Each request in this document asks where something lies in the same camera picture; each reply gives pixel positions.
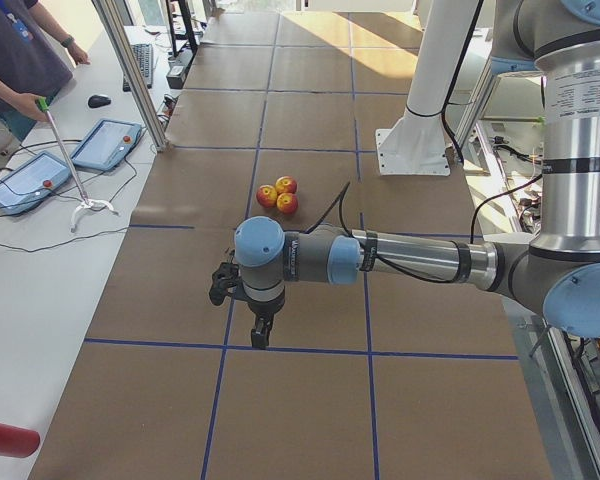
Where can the aluminium frame post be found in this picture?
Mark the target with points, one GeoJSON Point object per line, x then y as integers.
{"type": "Point", "coordinates": [113, 25]}

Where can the black keyboard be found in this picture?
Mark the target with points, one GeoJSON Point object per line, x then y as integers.
{"type": "Point", "coordinates": [144, 57]}

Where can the red yellow apple left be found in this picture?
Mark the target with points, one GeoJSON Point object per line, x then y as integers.
{"type": "Point", "coordinates": [266, 196]}

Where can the red cylinder bottle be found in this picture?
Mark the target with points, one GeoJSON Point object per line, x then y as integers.
{"type": "Point", "coordinates": [18, 442]}

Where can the red yellow apple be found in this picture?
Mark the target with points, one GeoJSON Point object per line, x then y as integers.
{"type": "Point", "coordinates": [286, 184]}
{"type": "Point", "coordinates": [287, 203]}
{"type": "Point", "coordinates": [266, 196]}

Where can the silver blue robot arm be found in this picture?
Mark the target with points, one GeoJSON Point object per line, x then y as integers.
{"type": "Point", "coordinates": [556, 275]}

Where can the blue teach pendant near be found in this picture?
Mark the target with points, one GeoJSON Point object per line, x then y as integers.
{"type": "Point", "coordinates": [28, 185]}

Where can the person in grey shirt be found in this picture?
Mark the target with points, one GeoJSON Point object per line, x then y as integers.
{"type": "Point", "coordinates": [30, 69]}

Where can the pink grabber stick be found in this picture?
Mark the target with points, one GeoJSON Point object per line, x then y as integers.
{"type": "Point", "coordinates": [86, 202]}

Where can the blue teach pendant far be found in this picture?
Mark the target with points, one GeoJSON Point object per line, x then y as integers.
{"type": "Point", "coordinates": [106, 144]}

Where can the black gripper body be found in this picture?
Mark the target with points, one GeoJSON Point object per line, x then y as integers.
{"type": "Point", "coordinates": [263, 309]}

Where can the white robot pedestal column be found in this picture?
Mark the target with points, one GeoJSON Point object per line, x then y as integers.
{"type": "Point", "coordinates": [415, 145]}

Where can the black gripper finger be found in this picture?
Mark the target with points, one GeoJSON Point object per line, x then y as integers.
{"type": "Point", "coordinates": [260, 333]}

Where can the blue teach pendant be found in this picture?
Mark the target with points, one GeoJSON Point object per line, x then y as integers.
{"type": "Point", "coordinates": [106, 144]}
{"type": "Point", "coordinates": [28, 185]}

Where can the red yellow apple front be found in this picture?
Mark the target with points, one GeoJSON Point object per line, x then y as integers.
{"type": "Point", "coordinates": [287, 203]}

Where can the black computer mouse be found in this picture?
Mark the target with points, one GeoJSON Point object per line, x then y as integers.
{"type": "Point", "coordinates": [98, 101]}

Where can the red yellow apple back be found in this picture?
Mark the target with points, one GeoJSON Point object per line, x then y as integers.
{"type": "Point", "coordinates": [286, 184]}

